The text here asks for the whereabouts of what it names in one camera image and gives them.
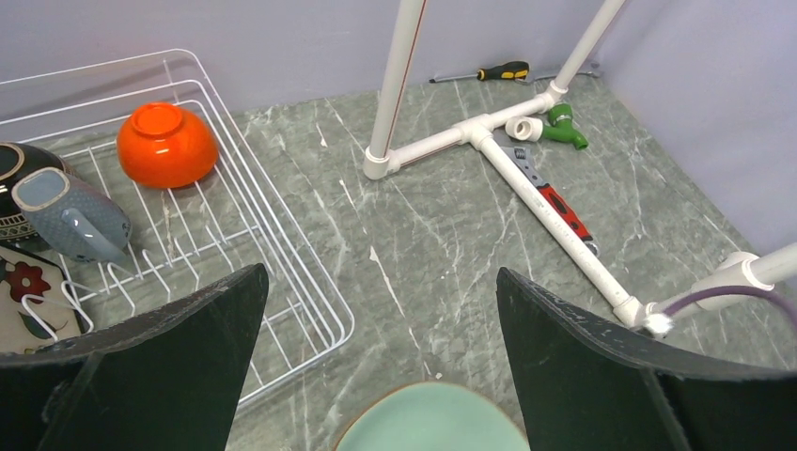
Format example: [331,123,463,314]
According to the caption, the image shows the orange plastic bowl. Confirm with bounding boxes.
[116,102,219,190]

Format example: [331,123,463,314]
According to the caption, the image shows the grey blue-handled mug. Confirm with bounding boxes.
[11,167,132,265]

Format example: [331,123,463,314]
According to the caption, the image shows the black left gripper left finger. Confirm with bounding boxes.
[1,263,269,450]

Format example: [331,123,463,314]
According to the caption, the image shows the red-handled adjustable wrench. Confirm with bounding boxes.
[494,131,600,257]

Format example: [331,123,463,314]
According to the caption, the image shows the green plastic faucet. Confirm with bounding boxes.
[541,103,589,150]

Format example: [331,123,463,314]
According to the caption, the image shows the light green round plate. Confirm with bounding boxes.
[334,381,530,450]

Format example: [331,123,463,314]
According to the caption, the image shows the beige floral square plate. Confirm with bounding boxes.
[1,244,87,354]

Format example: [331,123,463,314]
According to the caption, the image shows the brown patterned bowl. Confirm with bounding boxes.
[0,141,76,254]

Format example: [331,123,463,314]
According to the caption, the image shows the black yellow screwdriver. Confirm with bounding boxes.
[429,60,530,84]

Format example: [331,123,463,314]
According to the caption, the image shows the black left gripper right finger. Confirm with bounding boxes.
[496,268,796,450]

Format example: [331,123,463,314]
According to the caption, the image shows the white PVC pipe frame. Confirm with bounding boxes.
[363,0,796,336]

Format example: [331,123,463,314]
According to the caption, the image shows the white wire dish rack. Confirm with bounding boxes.
[1,49,354,407]

